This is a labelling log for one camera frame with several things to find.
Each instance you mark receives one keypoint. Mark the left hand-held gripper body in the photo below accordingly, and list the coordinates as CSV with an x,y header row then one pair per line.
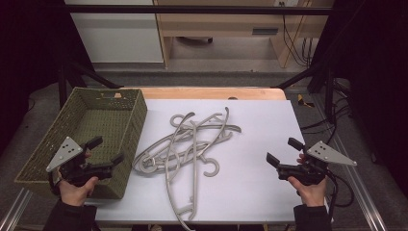
x,y
77,168

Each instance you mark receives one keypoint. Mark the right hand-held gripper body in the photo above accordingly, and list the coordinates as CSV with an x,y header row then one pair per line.
x,y
304,173

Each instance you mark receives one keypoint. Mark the green woven basket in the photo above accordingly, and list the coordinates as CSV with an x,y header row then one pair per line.
x,y
96,122

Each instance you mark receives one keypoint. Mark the grey plastic clothes hanger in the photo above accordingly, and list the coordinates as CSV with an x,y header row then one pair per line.
x,y
167,179
179,154
193,179
221,127
214,174

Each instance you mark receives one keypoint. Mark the person's right hand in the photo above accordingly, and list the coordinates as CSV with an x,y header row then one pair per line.
x,y
309,192

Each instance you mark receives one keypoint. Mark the person's left hand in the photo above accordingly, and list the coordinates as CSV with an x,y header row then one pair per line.
x,y
75,192

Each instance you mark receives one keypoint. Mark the yellow and black tape piece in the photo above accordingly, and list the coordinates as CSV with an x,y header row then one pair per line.
x,y
303,101

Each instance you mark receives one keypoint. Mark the black metal stand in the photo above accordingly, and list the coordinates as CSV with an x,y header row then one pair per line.
x,y
328,86
62,83

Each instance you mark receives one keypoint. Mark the white cabinet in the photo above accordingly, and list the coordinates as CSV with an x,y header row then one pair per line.
x,y
118,35

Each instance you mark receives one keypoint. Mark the black curtain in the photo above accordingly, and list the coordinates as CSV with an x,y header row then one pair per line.
x,y
375,64
29,38

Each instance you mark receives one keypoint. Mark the light wooden desk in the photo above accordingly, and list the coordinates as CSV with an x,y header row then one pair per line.
x,y
221,24

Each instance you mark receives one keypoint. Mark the aluminium rail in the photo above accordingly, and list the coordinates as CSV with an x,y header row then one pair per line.
x,y
14,210
359,183

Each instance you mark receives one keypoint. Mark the black horizontal frame bar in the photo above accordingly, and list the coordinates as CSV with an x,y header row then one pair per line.
x,y
192,9

